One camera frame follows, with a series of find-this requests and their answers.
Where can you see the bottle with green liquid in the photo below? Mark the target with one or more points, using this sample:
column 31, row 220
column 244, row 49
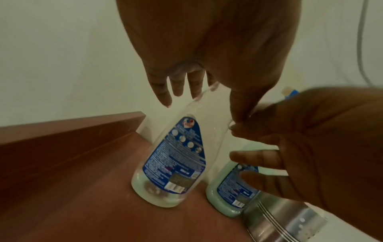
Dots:
column 230, row 189

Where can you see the perforated steel holder cup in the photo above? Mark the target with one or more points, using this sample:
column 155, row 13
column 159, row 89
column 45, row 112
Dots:
column 278, row 219

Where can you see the person's right hand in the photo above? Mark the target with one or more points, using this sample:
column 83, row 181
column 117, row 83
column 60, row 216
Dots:
column 323, row 146

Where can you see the clear near-empty spray bottle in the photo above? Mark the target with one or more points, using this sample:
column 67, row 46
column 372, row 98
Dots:
column 176, row 151

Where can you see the blue spray trigger head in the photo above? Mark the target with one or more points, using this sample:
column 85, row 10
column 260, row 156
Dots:
column 290, row 92

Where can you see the person's left hand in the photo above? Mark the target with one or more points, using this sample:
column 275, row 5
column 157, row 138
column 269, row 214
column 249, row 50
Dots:
column 215, row 37

